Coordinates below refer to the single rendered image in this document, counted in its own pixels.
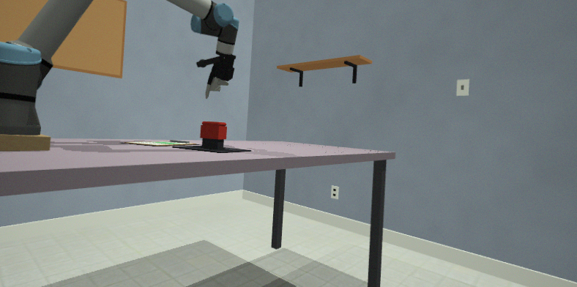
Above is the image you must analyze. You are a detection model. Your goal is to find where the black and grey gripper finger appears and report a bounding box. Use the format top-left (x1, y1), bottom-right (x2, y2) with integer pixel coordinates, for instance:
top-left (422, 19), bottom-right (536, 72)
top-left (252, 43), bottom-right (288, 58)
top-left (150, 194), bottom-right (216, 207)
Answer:
top-left (206, 69), bottom-right (221, 99)
top-left (217, 78), bottom-right (228, 86)

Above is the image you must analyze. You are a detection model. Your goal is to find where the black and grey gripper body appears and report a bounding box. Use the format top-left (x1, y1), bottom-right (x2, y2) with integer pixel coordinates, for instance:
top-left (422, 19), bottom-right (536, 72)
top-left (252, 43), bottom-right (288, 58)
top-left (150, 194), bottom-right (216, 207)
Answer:
top-left (212, 50), bottom-right (236, 81)

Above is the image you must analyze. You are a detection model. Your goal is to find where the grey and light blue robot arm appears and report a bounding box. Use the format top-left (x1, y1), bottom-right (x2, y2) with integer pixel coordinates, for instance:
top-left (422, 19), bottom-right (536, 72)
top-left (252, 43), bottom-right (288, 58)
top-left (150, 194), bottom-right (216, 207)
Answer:
top-left (0, 0), bottom-right (239, 135)

